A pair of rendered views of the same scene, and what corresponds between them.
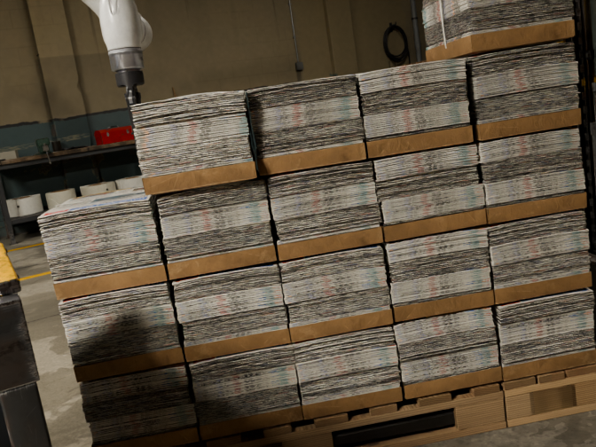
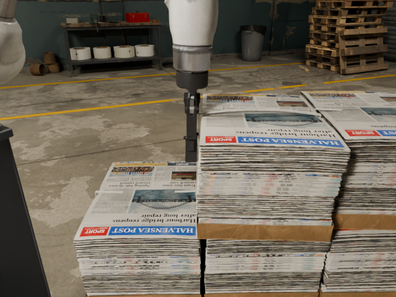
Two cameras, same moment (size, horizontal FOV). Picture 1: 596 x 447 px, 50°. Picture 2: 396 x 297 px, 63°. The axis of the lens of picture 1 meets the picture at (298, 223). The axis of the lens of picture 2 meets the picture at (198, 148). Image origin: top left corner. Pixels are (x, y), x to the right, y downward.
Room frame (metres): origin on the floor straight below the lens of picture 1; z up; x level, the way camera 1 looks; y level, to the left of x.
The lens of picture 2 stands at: (1.05, 0.33, 1.31)
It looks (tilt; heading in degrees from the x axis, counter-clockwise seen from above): 25 degrees down; 4
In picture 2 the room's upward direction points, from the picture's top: straight up
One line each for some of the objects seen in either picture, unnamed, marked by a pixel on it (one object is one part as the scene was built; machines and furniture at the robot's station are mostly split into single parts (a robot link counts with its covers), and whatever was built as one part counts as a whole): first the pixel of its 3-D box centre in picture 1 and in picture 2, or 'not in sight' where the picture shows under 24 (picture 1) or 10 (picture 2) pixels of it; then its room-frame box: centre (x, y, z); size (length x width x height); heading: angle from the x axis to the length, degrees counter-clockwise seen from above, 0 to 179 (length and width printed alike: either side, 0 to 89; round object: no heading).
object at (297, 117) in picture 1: (301, 124); (364, 150); (1.85, -0.05, 0.95); 0.38 x 0.29 x 0.23; 2
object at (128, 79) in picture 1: (131, 88); (191, 89); (1.81, 0.40, 1.11); 0.08 x 0.07 x 0.09; 5
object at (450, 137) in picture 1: (403, 138); not in sight; (1.87, -0.34, 0.86); 0.38 x 0.29 x 0.04; 3
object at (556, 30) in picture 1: (507, 199); not in sight; (1.90, -0.64, 0.63); 0.38 x 0.29 x 0.97; 5
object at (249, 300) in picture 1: (282, 308); (289, 296); (1.84, 0.08, 0.42); 1.17 x 0.39 x 0.83; 95
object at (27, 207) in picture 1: (78, 179); (113, 42); (7.52, 2.46, 0.55); 1.80 x 0.70 x 1.09; 116
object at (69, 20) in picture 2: (72, 144); (111, 19); (7.55, 2.46, 0.96); 1.69 x 0.57 x 0.12; 116
